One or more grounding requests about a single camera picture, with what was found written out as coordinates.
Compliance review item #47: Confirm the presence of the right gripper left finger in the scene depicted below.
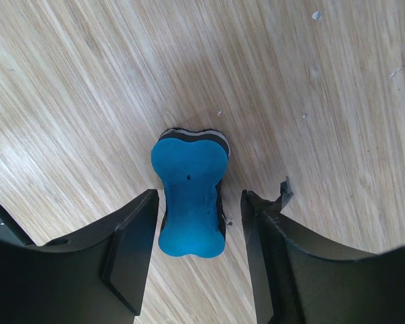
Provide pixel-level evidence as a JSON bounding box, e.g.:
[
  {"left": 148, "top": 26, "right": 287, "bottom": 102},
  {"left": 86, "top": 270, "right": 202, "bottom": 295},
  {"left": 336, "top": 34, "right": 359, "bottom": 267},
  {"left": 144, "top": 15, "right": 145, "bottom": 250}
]
[{"left": 0, "top": 190, "right": 159, "bottom": 323}]

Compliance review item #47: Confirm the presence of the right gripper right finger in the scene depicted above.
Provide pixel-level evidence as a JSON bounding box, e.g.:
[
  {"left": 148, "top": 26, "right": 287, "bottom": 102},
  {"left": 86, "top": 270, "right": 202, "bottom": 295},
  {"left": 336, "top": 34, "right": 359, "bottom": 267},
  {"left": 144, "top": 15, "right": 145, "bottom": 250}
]
[{"left": 240, "top": 181, "right": 405, "bottom": 323}]

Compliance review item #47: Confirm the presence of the blue whiteboard eraser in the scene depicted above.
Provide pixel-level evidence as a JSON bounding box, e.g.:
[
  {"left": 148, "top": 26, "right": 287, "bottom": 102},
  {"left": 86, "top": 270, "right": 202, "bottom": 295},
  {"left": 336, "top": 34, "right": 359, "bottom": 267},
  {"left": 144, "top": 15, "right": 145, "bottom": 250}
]
[{"left": 151, "top": 128, "right": 231, "bottom": 259}]

